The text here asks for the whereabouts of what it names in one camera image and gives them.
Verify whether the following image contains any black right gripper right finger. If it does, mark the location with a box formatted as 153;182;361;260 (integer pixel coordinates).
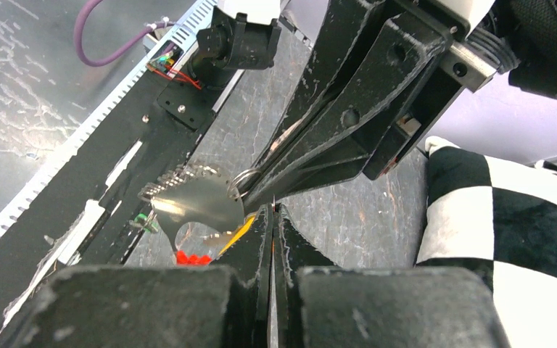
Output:
273;204;509;347

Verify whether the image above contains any green key tag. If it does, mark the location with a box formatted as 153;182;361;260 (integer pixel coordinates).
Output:
128;210;161;233

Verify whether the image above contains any white slotted cable duct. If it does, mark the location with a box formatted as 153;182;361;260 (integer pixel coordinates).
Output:
0;0;219;270

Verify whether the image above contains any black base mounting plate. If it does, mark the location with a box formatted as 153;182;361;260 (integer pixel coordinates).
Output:
0;68;230;330

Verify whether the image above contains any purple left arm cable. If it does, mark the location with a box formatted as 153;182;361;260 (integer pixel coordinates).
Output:
73;0;174;68

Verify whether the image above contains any black white checkered pillow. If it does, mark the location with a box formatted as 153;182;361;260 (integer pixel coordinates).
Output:
416;136;557;347

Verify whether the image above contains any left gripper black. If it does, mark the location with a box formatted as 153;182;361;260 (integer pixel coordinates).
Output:
242;1;498;212

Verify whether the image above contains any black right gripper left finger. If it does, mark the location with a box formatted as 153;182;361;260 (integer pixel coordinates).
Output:
9;205;273;347

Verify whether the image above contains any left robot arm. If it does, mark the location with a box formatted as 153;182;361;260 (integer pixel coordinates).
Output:
223;1;557;212

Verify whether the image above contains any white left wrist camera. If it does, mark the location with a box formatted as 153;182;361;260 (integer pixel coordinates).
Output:
432;0;495;36

